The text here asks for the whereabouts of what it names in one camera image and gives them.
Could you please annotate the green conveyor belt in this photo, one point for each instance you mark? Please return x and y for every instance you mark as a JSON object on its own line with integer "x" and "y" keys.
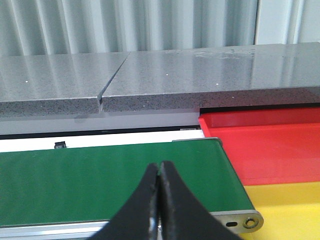
{"x": 92, "y": 183}

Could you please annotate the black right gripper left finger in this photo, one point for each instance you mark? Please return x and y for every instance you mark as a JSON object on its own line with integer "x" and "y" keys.
{"x": 138, "y": 218}

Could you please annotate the right grey stone slab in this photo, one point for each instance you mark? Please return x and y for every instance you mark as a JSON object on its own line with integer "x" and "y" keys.
{"x": 252, "y": 75}

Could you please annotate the grey stone slab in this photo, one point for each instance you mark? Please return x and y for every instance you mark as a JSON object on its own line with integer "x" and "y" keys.
{"x": 59, "y": 84}
{"x": 252, "y": 75}

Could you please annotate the yellow plastic tray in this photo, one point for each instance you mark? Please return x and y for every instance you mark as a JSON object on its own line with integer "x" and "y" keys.
{"x": 290, "y": 211}

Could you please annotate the black connector with wires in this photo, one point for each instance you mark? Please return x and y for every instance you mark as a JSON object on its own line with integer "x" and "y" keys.
{"x": 60, "y": 145}

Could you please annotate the left grey stone slab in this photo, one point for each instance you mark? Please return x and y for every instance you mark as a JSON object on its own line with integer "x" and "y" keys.
{"x": 59, "y": 84}

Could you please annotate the red plastic tray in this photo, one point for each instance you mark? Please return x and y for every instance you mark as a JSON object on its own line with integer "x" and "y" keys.
{"x": 269, "y": 146}

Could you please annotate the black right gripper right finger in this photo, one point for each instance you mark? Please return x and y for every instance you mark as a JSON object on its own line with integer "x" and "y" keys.
{"x": 182, "y": 216}

